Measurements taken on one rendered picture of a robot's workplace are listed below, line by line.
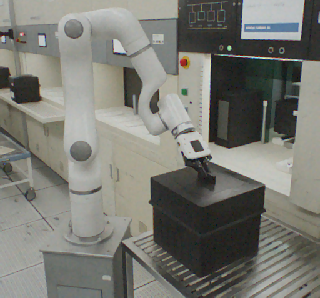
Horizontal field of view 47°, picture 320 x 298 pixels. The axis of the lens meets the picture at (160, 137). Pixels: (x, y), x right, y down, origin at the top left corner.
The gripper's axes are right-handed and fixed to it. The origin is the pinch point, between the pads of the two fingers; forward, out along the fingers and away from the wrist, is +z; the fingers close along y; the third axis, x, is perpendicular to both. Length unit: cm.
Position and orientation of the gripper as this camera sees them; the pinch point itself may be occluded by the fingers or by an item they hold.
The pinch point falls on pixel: (205, 173)
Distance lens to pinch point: 127.9
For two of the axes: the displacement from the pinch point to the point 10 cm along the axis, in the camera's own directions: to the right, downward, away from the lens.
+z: 4.1, 8.4, -3.6
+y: 8.2, -1.7, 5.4
